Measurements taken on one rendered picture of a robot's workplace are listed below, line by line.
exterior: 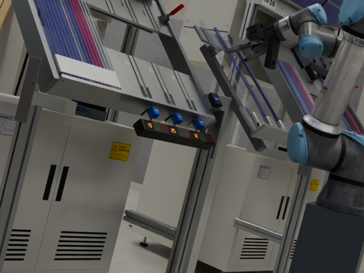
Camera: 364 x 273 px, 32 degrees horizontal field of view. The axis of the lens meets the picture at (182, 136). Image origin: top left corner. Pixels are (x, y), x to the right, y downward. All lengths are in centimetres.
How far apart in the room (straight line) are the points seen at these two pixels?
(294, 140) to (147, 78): 51
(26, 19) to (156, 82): 48
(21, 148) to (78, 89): 22
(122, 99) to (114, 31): 458
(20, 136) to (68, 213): 62
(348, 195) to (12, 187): 94
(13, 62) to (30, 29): 485
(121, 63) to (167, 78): 21
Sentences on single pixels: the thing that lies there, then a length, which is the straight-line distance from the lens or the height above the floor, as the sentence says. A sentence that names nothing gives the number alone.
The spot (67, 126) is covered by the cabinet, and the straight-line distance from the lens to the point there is 215.
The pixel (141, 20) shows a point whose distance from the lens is 227.
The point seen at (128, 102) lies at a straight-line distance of 188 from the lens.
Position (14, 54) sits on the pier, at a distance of 666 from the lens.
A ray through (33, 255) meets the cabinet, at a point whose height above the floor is 14.
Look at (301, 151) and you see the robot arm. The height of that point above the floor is 69.
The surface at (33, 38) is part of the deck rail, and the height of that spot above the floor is 81.
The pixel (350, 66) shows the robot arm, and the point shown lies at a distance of 182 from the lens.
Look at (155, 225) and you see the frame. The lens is 231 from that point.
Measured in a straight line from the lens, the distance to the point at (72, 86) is 174.
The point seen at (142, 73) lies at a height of 81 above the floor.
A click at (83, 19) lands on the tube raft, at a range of 198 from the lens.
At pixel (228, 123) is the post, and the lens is 242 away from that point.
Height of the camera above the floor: 70
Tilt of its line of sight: 2 degrees down
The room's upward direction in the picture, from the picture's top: 14 degrees clockwise
